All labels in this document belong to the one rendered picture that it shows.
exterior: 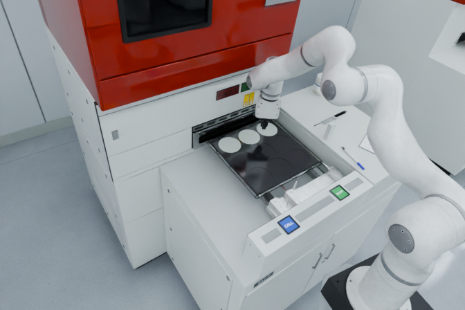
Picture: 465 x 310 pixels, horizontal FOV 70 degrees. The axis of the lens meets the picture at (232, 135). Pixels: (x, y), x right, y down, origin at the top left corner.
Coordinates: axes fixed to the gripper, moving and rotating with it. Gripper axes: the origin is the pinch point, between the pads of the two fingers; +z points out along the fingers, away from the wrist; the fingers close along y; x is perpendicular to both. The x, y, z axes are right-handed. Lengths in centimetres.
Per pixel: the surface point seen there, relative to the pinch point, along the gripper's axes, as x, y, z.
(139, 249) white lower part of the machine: -23, -57, 73
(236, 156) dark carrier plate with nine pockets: -13.5, -11.6, 8.1
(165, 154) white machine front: -12.7, -41.8, 10.7
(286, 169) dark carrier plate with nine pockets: -19.1, 9.4, 8.1
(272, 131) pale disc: 5.0, 5.4, 8.0
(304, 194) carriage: -30.1, 15.8, 10.0
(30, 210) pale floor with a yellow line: 13, -137, 98
